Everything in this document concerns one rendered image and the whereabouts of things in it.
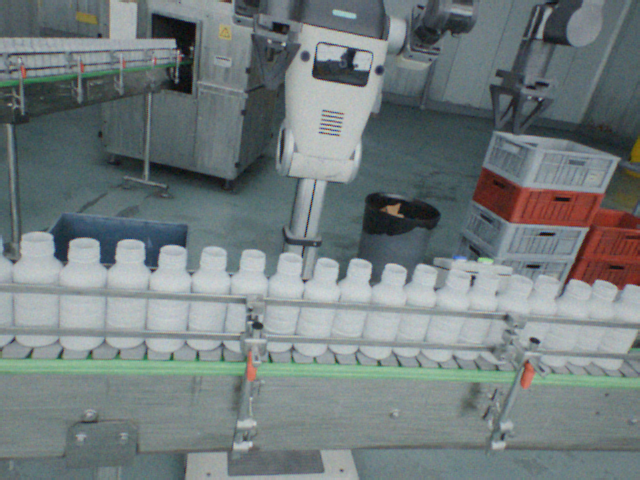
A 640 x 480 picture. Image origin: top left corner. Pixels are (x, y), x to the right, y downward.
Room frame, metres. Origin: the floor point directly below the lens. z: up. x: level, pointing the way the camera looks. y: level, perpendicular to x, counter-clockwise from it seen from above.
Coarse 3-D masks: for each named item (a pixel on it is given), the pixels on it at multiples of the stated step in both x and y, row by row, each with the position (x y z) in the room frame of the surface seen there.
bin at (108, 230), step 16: (64, 224) 1.15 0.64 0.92; (80, 224) 1.16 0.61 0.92; (96, 224) 1.17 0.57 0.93; (112, 224) 1.18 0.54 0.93; (128, 224) 1.19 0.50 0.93; (144, 224) 1.20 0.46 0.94; (160, 224) 1.21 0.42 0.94; (176, 224) 1.22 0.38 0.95; (64, 240) 1.15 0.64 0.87; (96, 240) 1.17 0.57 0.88; (112, 240) 1.18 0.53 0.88; (144, 240) 1.20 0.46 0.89; (160, 240) 1.21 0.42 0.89; (176, 240) 1.23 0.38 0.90; (64, 256) 1.15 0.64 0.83; (112, 256) 1.18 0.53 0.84
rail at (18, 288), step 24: (0, 288) 0.56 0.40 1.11; (24, 288) 0.57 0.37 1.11; (48, 288) 0.58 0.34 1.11; (72, 288) 0.59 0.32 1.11; (96, 288) 0.60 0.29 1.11; (408, 312) 0.72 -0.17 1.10; (432, 312) 0.73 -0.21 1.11; (456, 312) 0.74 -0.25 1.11; (480, 312) 0.76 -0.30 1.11; (96, 336) 0.59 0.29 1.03; (120, 336) 0.60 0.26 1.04; (144, 336) 0.61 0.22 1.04; (168, 336) 0.62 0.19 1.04; (192, 336) 0.63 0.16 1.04; (216, 336) 0.64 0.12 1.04; (240, 336) 0.65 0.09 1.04; (288, 336) 0.67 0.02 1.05; (312, 336) 0.68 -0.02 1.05
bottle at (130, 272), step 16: (128, 240) 0.66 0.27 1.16; (128, 256) 0.63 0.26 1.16; (144, 256) 0.65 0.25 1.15; (112, 272) 0.63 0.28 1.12; (128, 272) 0.63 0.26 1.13; (144, 272) 0.64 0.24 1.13; (128, 288) 0.62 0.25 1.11; (144, 288) 0.63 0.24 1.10; (112, 304) 0.62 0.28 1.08; (128, 304) 0.62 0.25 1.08; (144, 304) 0.63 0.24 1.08; (112, 320) 0.62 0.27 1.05; (128, 320) 0.62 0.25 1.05; (144, 320) 0.64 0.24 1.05
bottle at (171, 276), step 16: (160, 256) 0.64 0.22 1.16; (176, 256) 0.64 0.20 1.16; (160, 272) 0.64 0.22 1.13; (176, 272) 0.64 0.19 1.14; (160, 288) 0.62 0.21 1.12; (176, 288) 0.63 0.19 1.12; (160, 304) 0.62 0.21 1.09; (176, 304) 0.63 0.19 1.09; (160, 320) 0.62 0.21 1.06; (176, 320) 0.63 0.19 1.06; (160, 352) 0.63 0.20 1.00
